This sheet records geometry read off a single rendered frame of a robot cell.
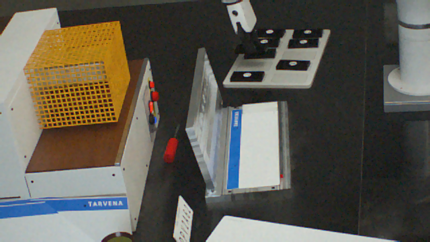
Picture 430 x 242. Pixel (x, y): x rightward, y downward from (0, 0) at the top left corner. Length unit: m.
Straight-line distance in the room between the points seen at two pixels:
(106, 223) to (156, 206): 0.18
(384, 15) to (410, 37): 0.65
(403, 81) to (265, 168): 0.53
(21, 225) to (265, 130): 0.71
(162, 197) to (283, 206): 0.31
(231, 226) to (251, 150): 0.44
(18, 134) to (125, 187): 0.27
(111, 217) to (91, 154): 0.15
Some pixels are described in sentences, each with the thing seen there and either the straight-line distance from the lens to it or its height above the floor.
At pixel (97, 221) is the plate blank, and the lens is 1.99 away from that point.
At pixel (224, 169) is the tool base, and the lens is 2.17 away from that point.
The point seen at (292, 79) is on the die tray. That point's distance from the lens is 2.59.
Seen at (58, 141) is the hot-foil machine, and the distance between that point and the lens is 2.09.
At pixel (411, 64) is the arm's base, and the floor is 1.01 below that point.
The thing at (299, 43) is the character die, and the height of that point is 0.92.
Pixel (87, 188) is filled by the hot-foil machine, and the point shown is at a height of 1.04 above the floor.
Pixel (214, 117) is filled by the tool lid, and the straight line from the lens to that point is 2.27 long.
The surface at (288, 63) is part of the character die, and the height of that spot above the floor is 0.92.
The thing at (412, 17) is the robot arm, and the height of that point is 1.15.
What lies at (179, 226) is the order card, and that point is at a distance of 1.95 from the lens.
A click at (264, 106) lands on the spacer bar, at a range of 2.41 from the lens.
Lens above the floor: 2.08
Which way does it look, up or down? 29 degrees down
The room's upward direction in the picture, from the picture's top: 9 degrees counter-clockwise
